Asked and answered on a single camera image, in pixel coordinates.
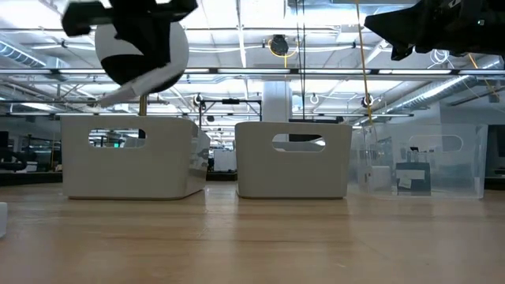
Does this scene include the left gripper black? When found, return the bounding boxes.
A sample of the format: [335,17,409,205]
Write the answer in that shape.
[61,0,199,84]

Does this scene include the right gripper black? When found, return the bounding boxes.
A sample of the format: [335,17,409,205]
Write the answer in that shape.
[363,0,481,62]

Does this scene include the white printed box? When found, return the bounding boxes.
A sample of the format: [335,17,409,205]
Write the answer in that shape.
[98,62,172,109]

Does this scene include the small black labelled device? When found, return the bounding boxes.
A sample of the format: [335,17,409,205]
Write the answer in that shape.
[395,161,432,197]

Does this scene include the white power adapter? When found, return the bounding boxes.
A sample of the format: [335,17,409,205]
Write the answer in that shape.
[357,165,393,193]

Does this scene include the white globe table lamp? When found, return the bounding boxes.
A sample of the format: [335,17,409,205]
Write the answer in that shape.
[94,19,191,139]

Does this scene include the yellow hanging cable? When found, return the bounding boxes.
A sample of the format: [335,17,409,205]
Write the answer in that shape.
[353,0,375,128]

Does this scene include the black hanging coiled cable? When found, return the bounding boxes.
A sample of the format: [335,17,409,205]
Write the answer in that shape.
[294,0,309,121]

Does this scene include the black background rig frame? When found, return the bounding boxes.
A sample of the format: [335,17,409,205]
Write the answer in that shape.
[198,98,264,130]

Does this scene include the black ceiling cable reel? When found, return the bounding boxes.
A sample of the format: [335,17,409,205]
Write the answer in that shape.
[267,34,298,69]

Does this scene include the white plastic handled bin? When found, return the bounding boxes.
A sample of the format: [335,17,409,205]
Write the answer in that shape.
[60,114,211,201]
[234,121,354,200]

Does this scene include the clear plastic handled bin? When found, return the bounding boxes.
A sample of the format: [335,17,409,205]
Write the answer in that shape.
[349,123,489,200]

